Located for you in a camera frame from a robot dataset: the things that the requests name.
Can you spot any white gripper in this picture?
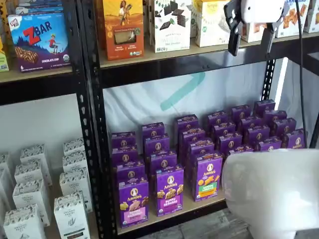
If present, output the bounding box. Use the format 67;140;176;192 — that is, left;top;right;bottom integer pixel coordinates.
223;0;291;60

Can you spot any purple Annie's box pink patch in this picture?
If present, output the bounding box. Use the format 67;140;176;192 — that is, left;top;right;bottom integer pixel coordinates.
119;176;150;229

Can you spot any pretzel crackers cheddar box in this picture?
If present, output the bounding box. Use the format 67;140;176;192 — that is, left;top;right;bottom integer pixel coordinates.
239;21;269;43

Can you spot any Simple Mills almond bar box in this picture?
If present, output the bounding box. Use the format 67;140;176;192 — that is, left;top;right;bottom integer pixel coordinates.
194;0;231;48
191;0;200;38

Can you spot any pretzel crackers sea salt box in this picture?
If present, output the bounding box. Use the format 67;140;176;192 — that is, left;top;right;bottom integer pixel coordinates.
275;0;311;39

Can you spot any white blue snack box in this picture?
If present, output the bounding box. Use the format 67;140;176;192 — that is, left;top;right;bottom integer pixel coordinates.
303;0;319;34

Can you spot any Simple Mills sweet thins box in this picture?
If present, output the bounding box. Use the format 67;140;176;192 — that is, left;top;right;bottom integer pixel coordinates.
149;0;157;48
154;0;192;53

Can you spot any black metal shelf rack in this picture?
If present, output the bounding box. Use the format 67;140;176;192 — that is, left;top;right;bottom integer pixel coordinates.
82;0;319;239
0;0;100;239
306;51;319;150

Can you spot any purple Annie's chocolate grahams box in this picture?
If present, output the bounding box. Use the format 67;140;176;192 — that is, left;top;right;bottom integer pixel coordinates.
255;136;283;152

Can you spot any purple Annie's box yellow patch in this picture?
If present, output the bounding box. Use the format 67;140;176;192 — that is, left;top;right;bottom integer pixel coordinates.
227;145;254;157

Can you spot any orange box with woman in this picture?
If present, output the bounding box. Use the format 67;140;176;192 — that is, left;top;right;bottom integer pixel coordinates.
102;0;145;61

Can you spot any wooden shelf board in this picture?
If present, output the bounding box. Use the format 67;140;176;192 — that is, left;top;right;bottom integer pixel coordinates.
0;65;75;84
117;189;228;235
98;31;319;69

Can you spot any purple Annie's hidden veggies box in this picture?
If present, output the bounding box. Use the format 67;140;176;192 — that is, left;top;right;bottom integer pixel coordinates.
191;151;223;203

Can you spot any purple Annie's bunny grahams box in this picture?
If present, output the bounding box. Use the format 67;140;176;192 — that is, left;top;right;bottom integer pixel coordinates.
155;167;184;217

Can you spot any white organic pantry box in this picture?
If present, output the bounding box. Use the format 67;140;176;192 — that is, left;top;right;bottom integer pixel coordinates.
3;203;47;239
62;150;90;175
12;178;51;226
20;143;52;165
53;191;91;239
59;170;93;213
0;152;11;173
62;138;86;156
14;159;52;186

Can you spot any blue Z Bar box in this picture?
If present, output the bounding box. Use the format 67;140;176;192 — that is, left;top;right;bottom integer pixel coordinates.
7;11;71;73

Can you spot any green Bobo's box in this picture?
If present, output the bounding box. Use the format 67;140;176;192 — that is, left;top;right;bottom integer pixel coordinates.
0;50;9;73

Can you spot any white backdrop sheet teal stripe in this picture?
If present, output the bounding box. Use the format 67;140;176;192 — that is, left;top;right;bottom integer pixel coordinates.
103;57;290;156

